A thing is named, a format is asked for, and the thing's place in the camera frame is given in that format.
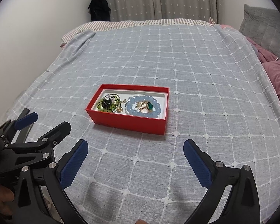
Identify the small gold earring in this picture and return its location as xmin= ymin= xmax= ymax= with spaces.
xmin=117 ymin=107 xmax=123 ymax=113

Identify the gold flower ring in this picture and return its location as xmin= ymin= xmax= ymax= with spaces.
xmin=134 ymin=100 xmax=148 ymax=111

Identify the gold green stone ring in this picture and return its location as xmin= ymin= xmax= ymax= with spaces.
xmin=141 ymin=101 xmax=155 ymax=113

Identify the green beaded bracelet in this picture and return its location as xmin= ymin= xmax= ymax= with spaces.
xmin=96 ymin=94 xmax=122 ymax=112

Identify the black flower ring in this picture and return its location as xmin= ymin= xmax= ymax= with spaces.
xmin=100 ymin=98 xmax=114 ymax=110

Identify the grey dotted curtain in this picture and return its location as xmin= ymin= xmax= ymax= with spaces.
xmin=107 ymin=0 xmax=222 ymax=23

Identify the black hanging garment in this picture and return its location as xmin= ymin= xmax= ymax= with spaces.
xmin=88 ymin=0 xmax=111 ymax=21

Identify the thin multicolour bead bracelet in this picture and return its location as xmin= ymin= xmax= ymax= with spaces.
xmin=102 ymin=93 xmax=122 ymax=104

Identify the red jewelry box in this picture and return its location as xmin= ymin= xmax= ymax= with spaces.
xmin=85 ymin=84 xmax=169 ymax=135

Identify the pink blanket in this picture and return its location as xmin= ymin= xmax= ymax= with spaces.
xmin=246 ymin=37 xmax=280 ymax=101

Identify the blue beaded bracelet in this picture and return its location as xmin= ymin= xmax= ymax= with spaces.
xmin=125 ymin=95 xmax=162 ymax=118

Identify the grey pillow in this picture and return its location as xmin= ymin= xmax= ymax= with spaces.
xmin=240 ymin=4 xmax=280 ymax=58

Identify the person's left hand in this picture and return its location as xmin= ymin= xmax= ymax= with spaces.
xmin=0 ymin=185 xmax=14 ymax=216

